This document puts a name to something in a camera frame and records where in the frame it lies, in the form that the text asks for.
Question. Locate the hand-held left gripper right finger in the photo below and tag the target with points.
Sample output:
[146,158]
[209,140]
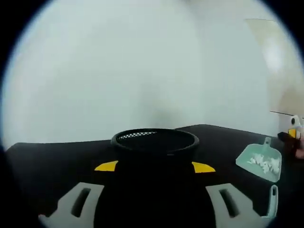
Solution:
[237,213]

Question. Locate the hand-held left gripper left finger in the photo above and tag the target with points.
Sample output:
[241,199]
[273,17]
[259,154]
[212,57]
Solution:
[71,213]

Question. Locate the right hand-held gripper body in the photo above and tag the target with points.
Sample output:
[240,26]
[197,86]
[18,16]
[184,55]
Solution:
[298,123]

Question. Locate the small white paper trash piece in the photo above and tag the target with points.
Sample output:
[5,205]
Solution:
[274,169]

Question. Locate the large white paper trash piece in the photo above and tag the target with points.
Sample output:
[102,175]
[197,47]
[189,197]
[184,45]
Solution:
[264,167]

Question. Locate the teal hand broom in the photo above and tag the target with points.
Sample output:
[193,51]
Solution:
[273,202]

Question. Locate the teal plastic dustpan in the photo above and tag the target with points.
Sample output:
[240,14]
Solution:
[247,154]

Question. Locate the black mesh pen holder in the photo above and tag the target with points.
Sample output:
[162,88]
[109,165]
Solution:
[154,190]

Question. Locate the black tabletop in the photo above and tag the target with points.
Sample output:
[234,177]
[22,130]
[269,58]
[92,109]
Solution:
[59,161]

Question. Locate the person's right hand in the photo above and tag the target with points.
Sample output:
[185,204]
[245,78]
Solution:
[299,149]

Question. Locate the beige wall board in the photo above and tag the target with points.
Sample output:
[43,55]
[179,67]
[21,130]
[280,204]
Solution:
[280,71]

